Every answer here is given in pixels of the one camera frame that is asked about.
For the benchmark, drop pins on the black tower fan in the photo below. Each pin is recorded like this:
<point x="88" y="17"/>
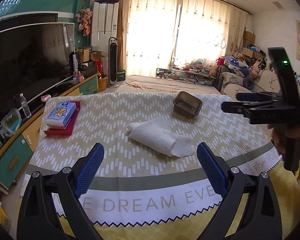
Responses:
<point x="112" y="62"/>

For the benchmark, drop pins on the brown plastic tray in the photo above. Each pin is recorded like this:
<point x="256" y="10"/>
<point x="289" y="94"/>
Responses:
<point x="187" y="105"/>

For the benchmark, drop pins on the cream window curtains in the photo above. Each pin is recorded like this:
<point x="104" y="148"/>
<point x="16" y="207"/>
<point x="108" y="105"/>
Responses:
<point x="178" y="33"/>

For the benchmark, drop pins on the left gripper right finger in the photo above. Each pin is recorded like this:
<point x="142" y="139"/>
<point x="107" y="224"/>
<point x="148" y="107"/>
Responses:
<point x="261" y="217"/>

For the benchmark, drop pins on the clear water bottle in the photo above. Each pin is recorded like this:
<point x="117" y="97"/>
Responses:
<point x="25" y="106"/>

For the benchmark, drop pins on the white paper towel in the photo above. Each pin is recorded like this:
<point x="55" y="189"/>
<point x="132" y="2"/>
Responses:
<point x="157" y="135"/>

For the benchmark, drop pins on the beige sofa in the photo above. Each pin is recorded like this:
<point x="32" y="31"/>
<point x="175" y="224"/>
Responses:
<point x="232" y="84"/>

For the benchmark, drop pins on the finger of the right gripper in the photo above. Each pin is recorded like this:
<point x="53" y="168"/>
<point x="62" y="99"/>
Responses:
<point x="242" y="107"/>
<point x="258" y="97"/>

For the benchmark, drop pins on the person's right hand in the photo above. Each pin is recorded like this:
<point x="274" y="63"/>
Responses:
<point x="279" y="138"/>

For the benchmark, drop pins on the black television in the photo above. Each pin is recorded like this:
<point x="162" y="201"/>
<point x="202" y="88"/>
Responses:
<point x="33" y="58"/>

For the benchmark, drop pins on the patterned beige tablecloth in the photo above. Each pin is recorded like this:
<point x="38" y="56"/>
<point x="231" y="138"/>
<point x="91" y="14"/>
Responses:
<point x="135" y="185"/>

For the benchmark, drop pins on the blue tissue pack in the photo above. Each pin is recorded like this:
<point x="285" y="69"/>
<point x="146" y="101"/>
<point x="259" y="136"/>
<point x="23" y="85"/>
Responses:
<point x="61" y="115"/>

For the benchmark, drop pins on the red tray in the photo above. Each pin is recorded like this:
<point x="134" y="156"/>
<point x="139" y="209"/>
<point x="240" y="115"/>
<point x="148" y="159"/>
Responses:
<point x="68" y="131"/>

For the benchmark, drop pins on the white air conditioner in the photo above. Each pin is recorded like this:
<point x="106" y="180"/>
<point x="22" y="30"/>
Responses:
<point x="104" y="24"/>

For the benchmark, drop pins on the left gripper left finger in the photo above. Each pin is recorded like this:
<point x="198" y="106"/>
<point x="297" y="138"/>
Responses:
<point x="38" y="217"/>

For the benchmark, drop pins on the pink artificial flowers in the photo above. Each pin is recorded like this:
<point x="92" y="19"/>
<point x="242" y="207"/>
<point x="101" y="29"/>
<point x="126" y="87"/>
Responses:
<point x="84" y="18"/>

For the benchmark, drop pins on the teal tv cabinet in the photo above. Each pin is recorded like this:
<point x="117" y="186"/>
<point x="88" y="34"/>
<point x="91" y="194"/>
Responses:
<point x="27" y="134"/>

